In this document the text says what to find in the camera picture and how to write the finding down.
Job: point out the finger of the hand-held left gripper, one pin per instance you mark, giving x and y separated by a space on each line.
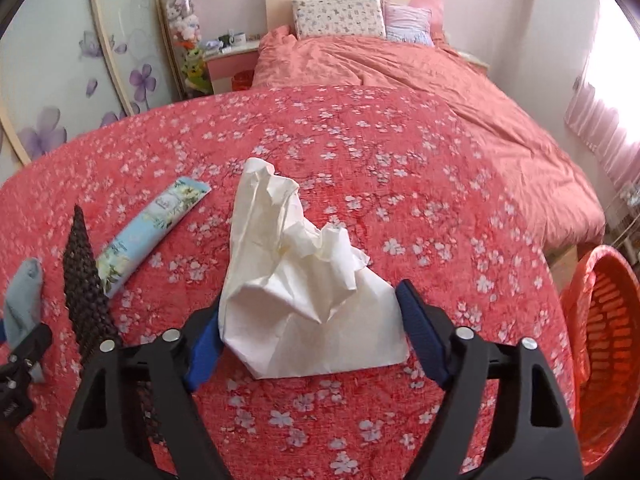
32 342

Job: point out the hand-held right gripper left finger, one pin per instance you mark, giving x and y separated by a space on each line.
202 360

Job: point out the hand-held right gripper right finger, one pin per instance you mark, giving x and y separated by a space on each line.
425 340

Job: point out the grey sock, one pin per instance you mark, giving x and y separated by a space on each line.
22 300

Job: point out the white cloth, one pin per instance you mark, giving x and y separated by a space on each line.
300 300

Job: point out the orange plastic laundry basket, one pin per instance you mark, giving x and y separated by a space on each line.
610 360

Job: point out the black patterned triangular cloth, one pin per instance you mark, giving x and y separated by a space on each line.
82 285

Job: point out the red floral blanket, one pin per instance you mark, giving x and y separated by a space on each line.
350 160

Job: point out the salmon duvet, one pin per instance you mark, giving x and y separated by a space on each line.
425 90

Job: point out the floral wardrobe sliding door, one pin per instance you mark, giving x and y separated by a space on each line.
55 70

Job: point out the red bin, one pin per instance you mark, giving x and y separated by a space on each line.
242 81

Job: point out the pink and white nightstand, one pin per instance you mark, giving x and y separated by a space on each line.
474 61
225 67

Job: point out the green plush toy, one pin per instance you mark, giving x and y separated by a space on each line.
196 70

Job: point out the pink curtain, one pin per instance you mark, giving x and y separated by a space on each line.
610 110

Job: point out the pink pillow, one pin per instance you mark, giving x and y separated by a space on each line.
407 25

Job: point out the white patterned pillow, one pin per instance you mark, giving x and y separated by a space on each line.
337 17

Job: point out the stuffed toys bouquet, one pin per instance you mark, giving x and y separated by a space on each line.
182 15

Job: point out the beige and pink headboard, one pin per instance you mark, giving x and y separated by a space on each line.
280 0

